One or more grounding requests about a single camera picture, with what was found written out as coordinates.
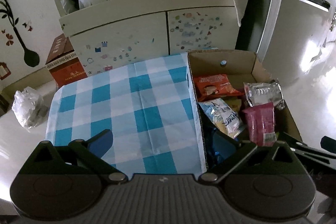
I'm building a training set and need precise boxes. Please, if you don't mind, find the white blue snack bag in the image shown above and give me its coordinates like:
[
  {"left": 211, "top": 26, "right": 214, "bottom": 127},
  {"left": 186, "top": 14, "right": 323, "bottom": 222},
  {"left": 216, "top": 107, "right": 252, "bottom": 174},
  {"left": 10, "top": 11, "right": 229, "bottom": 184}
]
[{"left": 198, "top": 98, "right": 243, "bottom": 139}]

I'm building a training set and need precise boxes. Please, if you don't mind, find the yellow black label snack packet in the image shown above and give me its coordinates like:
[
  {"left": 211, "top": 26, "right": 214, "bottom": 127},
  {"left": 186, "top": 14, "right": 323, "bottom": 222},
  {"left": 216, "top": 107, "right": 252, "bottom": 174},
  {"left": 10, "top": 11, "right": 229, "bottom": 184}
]
[{"left": 225, "top": 99, "right": 242, "bottom": 113}]

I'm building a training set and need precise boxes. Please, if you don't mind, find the pink snack bag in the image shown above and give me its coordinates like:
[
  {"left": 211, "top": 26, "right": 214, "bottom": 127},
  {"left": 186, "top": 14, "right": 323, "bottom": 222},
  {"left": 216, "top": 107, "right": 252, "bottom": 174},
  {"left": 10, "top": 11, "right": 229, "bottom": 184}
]
[{"left": 243, "top": 102, "right": 277, "bottom": 147}]

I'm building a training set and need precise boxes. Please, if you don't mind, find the orange snack bag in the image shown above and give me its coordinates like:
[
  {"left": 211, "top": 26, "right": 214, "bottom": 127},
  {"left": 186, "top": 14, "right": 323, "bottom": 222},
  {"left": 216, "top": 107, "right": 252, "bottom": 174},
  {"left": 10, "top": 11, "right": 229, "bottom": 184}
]
[{"left": 193, "top": 74, "right": 243, "bottom": 102}]

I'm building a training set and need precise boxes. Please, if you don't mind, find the silver foil snack bag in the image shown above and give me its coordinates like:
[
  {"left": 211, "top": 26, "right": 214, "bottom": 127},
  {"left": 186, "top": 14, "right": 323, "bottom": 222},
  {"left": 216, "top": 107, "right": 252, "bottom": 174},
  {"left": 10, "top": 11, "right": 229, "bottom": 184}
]
[{"left": 244, "top": 80, "right": 285, "bottom": 110}]

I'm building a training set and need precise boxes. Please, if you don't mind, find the blue checkered tablecloth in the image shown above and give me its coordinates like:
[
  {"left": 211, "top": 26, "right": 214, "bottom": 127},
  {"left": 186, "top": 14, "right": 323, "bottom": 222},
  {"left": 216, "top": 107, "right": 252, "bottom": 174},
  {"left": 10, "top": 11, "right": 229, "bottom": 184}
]
[{"left": 46, "top": 53, "right": 206, "bottom": 176}]

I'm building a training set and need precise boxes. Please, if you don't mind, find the crumpled white plastic bag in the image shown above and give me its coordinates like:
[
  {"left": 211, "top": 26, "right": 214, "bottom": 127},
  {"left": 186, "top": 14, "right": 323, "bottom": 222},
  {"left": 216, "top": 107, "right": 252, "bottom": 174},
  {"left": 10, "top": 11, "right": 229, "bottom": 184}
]
[{"left": 11, "top": 87, "right": 48, "bottom": 130}]

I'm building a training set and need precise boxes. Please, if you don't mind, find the cardboard box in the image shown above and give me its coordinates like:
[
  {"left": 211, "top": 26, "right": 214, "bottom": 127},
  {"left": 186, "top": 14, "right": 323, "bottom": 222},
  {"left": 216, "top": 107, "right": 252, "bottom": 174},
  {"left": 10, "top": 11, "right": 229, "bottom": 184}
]
[{"left": 186, "top": 49, "right": 302, "bottom": 169}]

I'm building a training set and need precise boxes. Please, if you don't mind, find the red brown carton box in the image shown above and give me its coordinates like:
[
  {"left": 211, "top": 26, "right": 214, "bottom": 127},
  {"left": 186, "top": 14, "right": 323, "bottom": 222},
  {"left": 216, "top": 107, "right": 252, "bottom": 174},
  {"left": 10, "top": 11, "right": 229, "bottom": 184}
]
[{"left": 46, "top": 34, "right": 87, "bottom": 88}]

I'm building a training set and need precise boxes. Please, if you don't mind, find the silver refrigerator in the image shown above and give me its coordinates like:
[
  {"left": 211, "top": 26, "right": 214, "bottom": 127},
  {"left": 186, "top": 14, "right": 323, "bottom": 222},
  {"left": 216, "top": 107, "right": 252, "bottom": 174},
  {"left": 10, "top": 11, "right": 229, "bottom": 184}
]
[{"left": 257, "top": 0, "right": 335, "bottom": 85}]

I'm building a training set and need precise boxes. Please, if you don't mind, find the white sideboard cabinet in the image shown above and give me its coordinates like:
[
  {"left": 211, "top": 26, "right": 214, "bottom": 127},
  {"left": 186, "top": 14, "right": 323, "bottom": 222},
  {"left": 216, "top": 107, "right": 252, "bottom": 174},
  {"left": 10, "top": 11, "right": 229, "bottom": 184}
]
[{"left": 55, "top": 0, "right": 239, "bottom": 76}]

